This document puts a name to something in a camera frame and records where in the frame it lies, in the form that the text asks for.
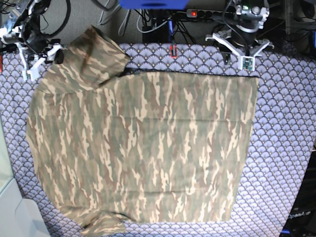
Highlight patterned blue tablecloth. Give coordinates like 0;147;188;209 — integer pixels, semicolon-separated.
0;43;316;237

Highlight black power strip red switch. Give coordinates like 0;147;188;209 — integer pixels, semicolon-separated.
184;9;224;20

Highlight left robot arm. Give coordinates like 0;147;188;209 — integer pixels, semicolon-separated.
205;0;274;71

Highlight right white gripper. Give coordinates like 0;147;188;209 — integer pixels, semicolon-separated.
0;32;64;81

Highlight black OpenArm case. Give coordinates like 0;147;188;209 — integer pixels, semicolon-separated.
280;151;316;237

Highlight red black table clamp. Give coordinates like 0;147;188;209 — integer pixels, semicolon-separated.
169;44;177;58

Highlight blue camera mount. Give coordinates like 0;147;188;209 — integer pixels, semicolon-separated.
119;0;189;10

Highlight camouflage T-shirt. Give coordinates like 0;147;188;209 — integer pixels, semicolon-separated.
26;27;259;237

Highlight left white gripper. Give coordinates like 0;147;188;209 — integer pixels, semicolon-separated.
205;32;274;71

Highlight white plastic bin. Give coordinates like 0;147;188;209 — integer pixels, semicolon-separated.
0;128;50;237

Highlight black box under table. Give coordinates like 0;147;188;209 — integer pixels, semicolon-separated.
142;25;169;43

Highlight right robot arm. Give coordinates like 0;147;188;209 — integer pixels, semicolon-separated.
0;0;71;81

